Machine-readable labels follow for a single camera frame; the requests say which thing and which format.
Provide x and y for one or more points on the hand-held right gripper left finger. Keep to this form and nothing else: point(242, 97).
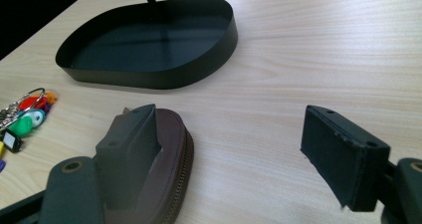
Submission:
point(131, 151)

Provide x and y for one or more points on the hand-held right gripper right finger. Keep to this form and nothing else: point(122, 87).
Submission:
point(335, 154)

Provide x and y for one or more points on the brown pouch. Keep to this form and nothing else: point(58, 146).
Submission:
point(170, 164)

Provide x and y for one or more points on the black key rack with tray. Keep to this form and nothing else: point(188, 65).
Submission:
point(149, 48)

